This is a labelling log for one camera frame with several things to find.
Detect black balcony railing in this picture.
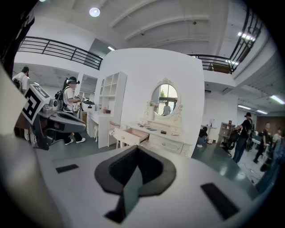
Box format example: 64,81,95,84
19,36,104,71
188,6,263,74

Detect large white wooden drawer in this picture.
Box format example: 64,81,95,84
113,126,150,147

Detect black office chair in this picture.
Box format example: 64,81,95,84
221,130,239,154

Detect white bookshelf desk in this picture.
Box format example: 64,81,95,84
86,71,128,149

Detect wooden chair floral cushion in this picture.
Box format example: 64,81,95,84
108,121,122,149

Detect person's black printed shirt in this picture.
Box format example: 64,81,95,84
4,13,36,74

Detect white dressing table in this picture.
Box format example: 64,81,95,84
112,77,193,158

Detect white round robot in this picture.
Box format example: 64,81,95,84
81,100,96,112

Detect oval white framed mirror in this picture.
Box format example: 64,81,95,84
151,84,179,117

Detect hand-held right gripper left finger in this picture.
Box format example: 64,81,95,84
35,144,140,228

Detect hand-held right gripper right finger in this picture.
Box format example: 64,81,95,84
124,145,268,228

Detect person's grey trousers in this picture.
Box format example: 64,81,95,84
0,63,31,136

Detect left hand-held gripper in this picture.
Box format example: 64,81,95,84
21,83,87,151

